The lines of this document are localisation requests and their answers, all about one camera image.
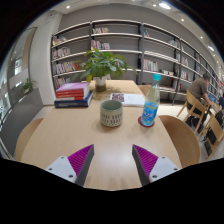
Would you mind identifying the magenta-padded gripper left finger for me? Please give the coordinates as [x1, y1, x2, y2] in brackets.
[45, 143, 96, 188]

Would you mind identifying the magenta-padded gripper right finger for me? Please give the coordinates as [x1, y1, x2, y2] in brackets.
[131, 143, 181, 187]

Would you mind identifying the clear bottle with blue cap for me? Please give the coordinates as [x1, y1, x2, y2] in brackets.
[140, 73, 162, 128]

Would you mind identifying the wooden shell chair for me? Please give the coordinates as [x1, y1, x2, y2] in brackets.
[158, 114, 201, 169]
[137, 84, 153, 98]
[14, 117, 45, 162]

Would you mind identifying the thick blue book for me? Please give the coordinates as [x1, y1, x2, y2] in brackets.
[53, 91, 94, 109]

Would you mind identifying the grey dotted ceramic mug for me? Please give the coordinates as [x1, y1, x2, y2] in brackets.
[99, 99, 124, 128]

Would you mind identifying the red book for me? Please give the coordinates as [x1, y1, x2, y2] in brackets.
[55, 89, 91, 102]

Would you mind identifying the pink-covered book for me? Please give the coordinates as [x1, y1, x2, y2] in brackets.
[55, 82, 91, 94]

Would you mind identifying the person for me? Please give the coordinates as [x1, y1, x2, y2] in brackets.
[186, 73, 212, 129]
[218, 88, 224, 111]

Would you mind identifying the green plant by window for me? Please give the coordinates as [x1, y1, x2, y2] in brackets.
[20, 78, 38, 95]

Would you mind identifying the green potted table plant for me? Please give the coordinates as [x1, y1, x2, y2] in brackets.
[72, 48, 138, 93]

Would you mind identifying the group of ceiling lights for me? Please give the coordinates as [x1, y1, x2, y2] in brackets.
[64, 1, 216, 53]

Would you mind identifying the group of wooden frame chairs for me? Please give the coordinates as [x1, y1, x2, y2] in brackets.
[175, 89, 224, 158]

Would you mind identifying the grey wall shelf unit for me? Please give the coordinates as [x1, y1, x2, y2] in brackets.
[50, 18, 221, 106]

